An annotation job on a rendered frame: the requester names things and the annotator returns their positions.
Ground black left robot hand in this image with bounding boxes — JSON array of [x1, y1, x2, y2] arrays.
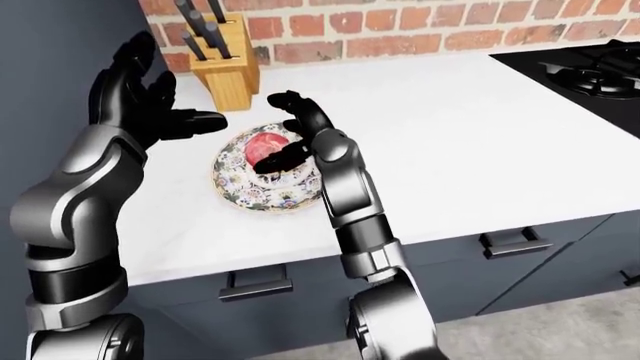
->
[[87, 30, 229, 150]]

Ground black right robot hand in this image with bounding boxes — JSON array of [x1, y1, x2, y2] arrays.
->
[[253, 89, 337, 176]]

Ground red raw steak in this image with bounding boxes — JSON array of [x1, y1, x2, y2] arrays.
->
[[244, 131, 293, 167]]

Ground wooden knife block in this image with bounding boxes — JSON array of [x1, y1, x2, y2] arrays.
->
[[188, 12, 262, 114]]

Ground floral patterned plate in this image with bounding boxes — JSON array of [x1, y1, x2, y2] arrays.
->
[[210, 122, 324, 214]]

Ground dark grey tall cabinet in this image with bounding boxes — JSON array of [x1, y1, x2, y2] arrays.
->
[[0, 0, 168, 360]]

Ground dark grey base cabinet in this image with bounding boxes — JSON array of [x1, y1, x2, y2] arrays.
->
[[117, 209, 640, 360]]

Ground black gas cooktop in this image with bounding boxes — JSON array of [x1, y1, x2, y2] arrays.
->
[[488, 39, 640, 137]]

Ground black burner grate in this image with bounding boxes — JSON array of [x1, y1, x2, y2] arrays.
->
[[538, 39, 640, 101]]

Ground grey handled knife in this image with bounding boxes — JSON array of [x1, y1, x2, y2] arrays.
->
[[187, 9, 209, 42], [174, 0, 200, 27], [180, 30, 209, 63], [205, 20, 233, 60], [207, 0, 228, 24]]

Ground black drawer handle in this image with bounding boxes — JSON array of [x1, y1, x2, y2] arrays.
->
[[218, 264, 294, 302], [478, 225, 554, 260], [618, 267, 640, 288]]

